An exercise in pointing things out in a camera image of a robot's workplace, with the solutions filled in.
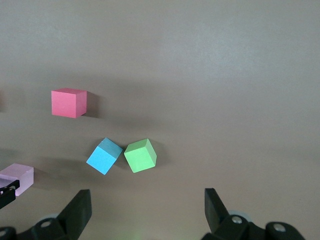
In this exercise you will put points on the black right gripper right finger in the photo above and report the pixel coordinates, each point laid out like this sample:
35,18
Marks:
217,220

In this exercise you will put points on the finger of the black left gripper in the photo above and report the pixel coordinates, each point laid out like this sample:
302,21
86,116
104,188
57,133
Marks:
6,197

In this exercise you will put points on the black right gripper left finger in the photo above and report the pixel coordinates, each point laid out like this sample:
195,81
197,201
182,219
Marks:
75,215

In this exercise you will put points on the pink foam cube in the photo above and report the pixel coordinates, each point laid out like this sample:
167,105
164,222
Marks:
21,177

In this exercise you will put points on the blue foam cube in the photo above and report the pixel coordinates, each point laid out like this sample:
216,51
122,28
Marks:
103,157

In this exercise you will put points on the red foam cube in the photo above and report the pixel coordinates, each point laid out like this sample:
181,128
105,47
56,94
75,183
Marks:
67,102

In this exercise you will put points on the green foam cube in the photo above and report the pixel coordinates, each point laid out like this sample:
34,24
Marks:
140,156

